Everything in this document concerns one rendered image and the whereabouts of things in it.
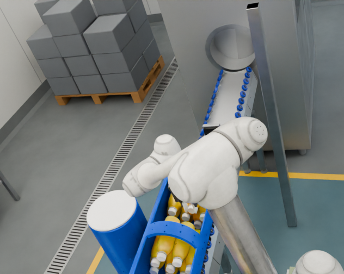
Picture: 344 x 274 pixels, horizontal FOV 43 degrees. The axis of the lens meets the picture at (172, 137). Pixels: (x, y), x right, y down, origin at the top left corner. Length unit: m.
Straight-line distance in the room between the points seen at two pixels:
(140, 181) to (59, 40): 3.58
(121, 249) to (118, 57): 2.86
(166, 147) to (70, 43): 3.43
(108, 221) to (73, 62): 3.14
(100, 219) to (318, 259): 1.19
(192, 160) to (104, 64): 3.88
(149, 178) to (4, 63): 4.24
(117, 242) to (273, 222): 1.42
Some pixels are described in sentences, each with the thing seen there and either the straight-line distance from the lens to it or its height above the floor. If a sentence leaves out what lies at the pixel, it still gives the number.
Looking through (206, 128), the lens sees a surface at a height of 1.08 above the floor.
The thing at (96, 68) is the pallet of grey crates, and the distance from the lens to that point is 5.08.
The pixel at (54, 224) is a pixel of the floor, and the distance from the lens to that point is 4.09.
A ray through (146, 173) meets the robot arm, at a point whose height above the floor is 1.55.
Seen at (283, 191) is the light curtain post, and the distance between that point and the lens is 3.05.
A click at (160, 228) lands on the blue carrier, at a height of 1.23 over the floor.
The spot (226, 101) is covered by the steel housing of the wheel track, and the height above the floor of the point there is 0.93.
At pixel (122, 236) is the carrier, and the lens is 2.31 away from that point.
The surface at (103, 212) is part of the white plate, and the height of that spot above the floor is 1.04.
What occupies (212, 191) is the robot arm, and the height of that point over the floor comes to 1.76.
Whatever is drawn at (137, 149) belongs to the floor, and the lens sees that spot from 4.40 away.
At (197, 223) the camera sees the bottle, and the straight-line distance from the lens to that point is 2.12.
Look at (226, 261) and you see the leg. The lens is 3.02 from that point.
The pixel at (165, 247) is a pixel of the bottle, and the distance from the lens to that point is 1.89.
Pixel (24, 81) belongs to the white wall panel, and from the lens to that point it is 5.91.
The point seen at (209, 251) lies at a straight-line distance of 2.13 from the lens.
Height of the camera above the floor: 2.61
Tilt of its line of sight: 37 degrees down
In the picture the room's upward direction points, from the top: 20 degrees counter-clockwise
